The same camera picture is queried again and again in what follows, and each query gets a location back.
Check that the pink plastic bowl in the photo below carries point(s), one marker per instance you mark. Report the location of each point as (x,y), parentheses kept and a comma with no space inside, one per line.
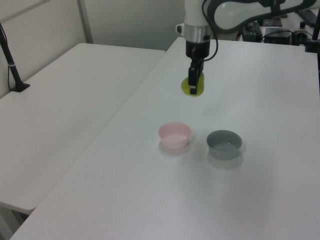
(175,136)

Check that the white side table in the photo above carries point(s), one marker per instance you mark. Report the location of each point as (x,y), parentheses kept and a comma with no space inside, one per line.
(62,112)

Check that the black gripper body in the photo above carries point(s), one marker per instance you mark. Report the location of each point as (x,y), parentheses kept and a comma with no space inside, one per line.
(197,50)

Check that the black clamp stand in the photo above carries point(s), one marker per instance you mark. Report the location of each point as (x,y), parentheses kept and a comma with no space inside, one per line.
(312,42)

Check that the green pear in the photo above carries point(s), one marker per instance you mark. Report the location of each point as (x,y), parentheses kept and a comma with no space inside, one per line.
(184,87)

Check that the black electronics box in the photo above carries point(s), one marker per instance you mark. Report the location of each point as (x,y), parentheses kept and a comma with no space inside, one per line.
(277,36)

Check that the black camera stand pole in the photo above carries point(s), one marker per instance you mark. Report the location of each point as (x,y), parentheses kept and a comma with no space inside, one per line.
(11,65)

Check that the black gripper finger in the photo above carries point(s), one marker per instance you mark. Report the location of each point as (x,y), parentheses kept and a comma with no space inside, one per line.
(193,77)
(202,67)

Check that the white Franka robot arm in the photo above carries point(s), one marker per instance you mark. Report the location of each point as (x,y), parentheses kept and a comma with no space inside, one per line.
(195,12)

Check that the grey plastic bowl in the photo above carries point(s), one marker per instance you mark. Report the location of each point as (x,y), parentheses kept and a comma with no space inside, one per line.
(224,146)

